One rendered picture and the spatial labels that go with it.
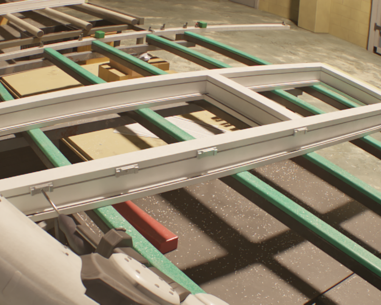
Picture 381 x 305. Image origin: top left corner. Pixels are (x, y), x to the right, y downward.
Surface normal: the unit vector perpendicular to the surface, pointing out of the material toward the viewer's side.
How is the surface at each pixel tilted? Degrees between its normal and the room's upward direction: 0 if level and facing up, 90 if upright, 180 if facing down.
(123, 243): 99
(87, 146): 0
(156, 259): 0
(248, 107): 90
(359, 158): 0
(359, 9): 90
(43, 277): 50
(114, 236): 20
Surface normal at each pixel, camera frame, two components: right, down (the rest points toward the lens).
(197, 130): 0.08, -0.90
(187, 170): 0.55, 0.40
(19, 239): 0.65, -0.51
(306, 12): -0.82, 0.19
